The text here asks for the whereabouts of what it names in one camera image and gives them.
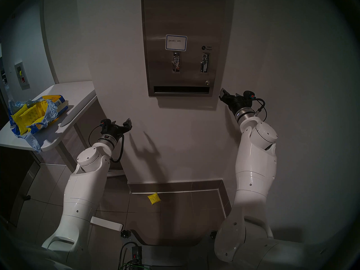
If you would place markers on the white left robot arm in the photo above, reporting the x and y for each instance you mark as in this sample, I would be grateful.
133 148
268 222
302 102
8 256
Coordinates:
81 193

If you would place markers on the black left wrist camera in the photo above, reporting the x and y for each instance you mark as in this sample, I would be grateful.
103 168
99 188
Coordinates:
105 124

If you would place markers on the dark cabinet with steel edge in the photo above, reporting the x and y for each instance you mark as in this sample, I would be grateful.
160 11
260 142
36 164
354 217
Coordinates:
14 182

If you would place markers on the grey robot base platform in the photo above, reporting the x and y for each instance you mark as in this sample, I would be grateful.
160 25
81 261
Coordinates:
174 258

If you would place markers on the black power box red switch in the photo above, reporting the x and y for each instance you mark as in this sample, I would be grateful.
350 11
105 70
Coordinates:
136 254

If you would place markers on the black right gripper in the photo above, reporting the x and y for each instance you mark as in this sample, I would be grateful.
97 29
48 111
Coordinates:
234 103

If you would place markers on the torn blue pad package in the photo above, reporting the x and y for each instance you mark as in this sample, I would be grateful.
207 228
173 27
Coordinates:
52 113

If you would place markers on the black star knob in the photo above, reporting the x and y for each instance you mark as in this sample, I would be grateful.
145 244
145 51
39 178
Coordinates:
125 234
213 234

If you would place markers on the chrome dispenser lever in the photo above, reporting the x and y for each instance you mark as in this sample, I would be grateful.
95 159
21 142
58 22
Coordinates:
176 62
204 63

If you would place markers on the free tampon sticker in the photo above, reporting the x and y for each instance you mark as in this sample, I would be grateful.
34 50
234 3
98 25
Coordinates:
207 47

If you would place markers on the white overbed table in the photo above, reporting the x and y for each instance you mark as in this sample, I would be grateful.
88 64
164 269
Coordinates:
76 92

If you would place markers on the grey wall alarm panel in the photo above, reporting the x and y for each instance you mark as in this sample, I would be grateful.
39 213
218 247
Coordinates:
22 75

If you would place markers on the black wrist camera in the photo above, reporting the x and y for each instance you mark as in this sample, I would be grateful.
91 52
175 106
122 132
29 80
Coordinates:
249 95
105 124

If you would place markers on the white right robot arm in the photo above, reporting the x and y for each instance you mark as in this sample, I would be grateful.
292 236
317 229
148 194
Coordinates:
253 165

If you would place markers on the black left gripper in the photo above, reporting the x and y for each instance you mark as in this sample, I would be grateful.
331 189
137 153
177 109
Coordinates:
116 130

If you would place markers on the white label blue border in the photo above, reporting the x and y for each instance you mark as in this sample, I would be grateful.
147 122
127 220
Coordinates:
176 42

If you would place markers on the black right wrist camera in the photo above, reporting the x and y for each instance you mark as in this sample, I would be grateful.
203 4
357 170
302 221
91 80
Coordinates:
249 95

